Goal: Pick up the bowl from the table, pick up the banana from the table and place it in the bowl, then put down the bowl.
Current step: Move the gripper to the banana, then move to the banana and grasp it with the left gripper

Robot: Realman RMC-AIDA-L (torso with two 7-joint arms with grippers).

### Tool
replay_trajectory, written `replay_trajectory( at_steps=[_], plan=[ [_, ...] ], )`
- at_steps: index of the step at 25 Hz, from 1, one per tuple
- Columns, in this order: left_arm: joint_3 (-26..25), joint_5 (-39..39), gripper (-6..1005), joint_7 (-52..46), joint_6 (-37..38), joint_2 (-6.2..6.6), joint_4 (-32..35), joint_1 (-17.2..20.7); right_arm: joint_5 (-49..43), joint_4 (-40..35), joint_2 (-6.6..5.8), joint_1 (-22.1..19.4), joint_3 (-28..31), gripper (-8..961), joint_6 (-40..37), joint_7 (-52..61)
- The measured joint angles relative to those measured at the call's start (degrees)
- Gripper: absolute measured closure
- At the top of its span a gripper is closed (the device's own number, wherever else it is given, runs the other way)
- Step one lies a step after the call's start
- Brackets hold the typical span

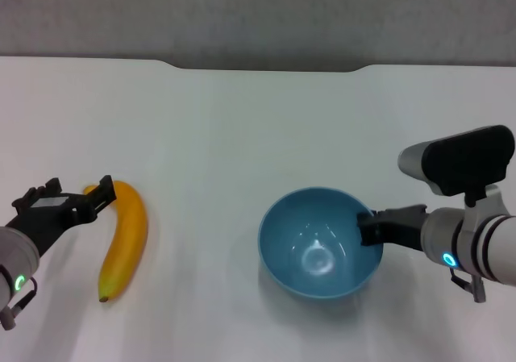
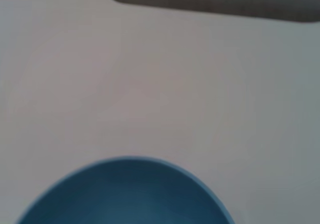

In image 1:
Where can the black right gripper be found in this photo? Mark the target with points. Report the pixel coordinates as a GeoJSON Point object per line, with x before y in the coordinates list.
{"type": "Point", "coordinates": [403, 227]}

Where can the yellow banana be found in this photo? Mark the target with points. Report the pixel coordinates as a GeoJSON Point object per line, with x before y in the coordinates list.
{"type": "Point", "coordinates": [125, 237]}

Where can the blue bowl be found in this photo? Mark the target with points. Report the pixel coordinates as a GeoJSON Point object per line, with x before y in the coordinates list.
{"type": "Point", "coordinates": [318, 257]}

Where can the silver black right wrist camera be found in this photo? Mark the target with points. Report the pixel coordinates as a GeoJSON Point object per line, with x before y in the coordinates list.
{"type": "Point", "coordinates": [459, 160]}

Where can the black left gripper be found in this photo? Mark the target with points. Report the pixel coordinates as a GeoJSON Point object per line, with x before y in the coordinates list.
{"type": "Point", "coordinates": [44, 221]}

